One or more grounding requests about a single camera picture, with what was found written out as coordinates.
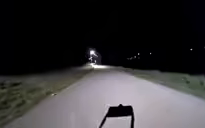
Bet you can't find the street lamp pole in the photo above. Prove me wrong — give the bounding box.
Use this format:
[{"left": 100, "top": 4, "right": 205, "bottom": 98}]
[{"left": 88, "top": 49, "right": 98, "bottom": 66}]

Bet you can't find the grass verge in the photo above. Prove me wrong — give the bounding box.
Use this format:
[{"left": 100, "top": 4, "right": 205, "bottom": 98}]
[
  {"left": 114, "top": 65, "right": 205, "bottom": 105},
  {"left": 0, "top": 65, "right": 94, "bottom": 128}
]

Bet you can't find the grey paved path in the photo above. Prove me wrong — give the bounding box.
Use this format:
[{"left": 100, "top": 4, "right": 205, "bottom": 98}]
[{"left": 3, "top": 65, "right": 205, "bottom": 128}]

